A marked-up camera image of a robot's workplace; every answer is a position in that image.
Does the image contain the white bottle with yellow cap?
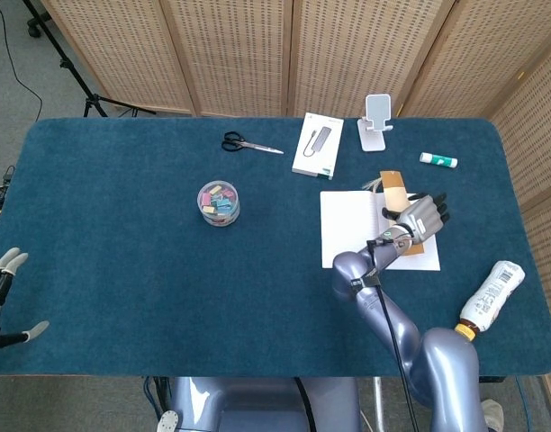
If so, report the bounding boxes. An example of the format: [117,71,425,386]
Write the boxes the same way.
[454,260,526,342]

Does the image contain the white and green glue stick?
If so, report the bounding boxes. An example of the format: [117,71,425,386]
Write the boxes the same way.
[419,151,459,169]

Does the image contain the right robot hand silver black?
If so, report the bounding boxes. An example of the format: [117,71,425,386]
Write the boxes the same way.
[381,192,451,247]

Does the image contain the black cable along right arm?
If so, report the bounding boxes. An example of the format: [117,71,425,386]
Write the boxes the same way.
[350,238,421,432]

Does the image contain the open white lined notebook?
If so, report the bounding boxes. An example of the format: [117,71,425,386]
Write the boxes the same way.
[320,191,441,272]

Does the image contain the white USB hub box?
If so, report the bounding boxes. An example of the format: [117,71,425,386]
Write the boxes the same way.
[291,112,345,181]

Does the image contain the blue felt table mat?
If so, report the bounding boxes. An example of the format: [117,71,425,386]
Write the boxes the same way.
[0,117,551,378]

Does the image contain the black-handled scissors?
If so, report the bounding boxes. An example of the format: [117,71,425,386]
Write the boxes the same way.
[221,130,285,156]

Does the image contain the blue-grey robot torso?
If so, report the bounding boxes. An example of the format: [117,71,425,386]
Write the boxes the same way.
[156,376,362,432]

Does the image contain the white phone stand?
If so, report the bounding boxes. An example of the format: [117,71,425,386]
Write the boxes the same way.
[357,94,394,153]

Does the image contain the clear jar of coloured clips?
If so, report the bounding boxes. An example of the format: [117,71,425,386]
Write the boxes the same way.
[196,180,241,228]

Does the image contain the black tripod stand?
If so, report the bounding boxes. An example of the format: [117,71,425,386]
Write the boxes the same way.
[22,0,158,119]

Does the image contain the black cable on floor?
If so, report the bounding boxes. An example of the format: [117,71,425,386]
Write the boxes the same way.
[0,0,43,122]

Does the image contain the grey shoe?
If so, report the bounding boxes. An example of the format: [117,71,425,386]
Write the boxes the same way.
[481,399,505,432]

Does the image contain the brown and cream tasselled bookmark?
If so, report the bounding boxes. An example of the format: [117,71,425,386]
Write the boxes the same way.
[361,169,426,257]

